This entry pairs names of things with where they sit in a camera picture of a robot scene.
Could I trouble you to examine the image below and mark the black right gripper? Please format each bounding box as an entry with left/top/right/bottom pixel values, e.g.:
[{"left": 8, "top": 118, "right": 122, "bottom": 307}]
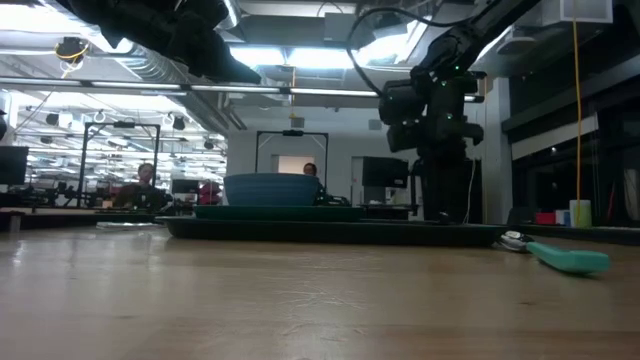
[{"left": 378, "top": 69, "right": 487, "bottom": 224}]

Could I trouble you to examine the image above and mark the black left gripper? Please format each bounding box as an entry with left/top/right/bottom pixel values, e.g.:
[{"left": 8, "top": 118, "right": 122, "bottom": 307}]
[{"left": 149, "top": 0, "right": 263, "bottom": 85}]

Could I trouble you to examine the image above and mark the blue bowl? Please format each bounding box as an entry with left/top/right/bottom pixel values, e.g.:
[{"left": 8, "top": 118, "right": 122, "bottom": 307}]
[{"left": 222, "top": 172, "right": 322, "bottom": 208}]

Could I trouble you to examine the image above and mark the spoon with teal handle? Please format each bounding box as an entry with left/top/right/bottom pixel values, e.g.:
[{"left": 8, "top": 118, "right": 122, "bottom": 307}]
[{"left": 498, "top": 229, "right": 613, "bottom": 276}]

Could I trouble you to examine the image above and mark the dark green plastic tray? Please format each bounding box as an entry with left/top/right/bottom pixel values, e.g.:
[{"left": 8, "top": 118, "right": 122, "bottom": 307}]
[{"left": 158, "top": 215, "right": 507, "bottom": 250}]

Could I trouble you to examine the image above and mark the long ceiling light strip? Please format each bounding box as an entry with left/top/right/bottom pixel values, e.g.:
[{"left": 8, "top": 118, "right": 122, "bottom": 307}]
[{"left": 0, "top": 76, "right": 485, "bottom": 100}]

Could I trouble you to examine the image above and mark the black monitor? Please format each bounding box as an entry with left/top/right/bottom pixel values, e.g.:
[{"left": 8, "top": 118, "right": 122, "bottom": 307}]
[
  {"left": 0, "top": 145, "right": 30, "bottom": 186},
  {"left": 360, "top": 155, "right": 411, "bottom": 190}
]

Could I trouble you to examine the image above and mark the ceiling light panel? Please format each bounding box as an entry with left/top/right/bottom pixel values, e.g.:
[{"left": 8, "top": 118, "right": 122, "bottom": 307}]
[{"left": 229, "top": 44, "right": 416, "bottom": 71}]

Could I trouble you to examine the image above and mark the pink item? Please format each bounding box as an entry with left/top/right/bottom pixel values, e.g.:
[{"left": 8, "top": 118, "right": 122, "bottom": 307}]
[{"left": 198, "top": 180, "right": 224, "bottom": 206}]

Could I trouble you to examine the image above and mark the person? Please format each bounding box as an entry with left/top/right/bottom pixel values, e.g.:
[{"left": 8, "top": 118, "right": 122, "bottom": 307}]
[
  {"left": 301, "top": 162, "right": 326, "bottom": 206},
  {"left": 110, "top": 162, "right": 174, "bottom": 211}
]

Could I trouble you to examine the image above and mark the yellow-green roll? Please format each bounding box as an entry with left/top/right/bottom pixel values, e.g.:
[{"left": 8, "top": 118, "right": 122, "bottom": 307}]
[{"left": 568, "top": 199, "right": 594, "bottom": 229}]

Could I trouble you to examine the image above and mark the black rig frame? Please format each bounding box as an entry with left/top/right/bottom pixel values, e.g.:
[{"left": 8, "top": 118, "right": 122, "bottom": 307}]
[
  {"left": 254, "top": 129, "right": 330, "bottom": 189},
  {"left": 76, "top": 121, "right": 162, "bottom": 209}
]

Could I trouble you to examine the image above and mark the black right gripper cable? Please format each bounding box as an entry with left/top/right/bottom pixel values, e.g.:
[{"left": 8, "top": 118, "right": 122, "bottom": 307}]
[{"left": 344, "top": 5, "right": 481, "bottom": 99}]

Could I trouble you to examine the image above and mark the yellow cable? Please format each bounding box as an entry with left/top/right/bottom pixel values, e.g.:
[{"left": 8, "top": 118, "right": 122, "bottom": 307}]
[{"left": 571, "top": 19, "right": 585, "bottom": 227}]

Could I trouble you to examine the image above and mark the ceiling cable reel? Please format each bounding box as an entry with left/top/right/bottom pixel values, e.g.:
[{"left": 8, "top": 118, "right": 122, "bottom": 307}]
[{"left": 53, "top": 35, "right": 92, "bottom": 79}]

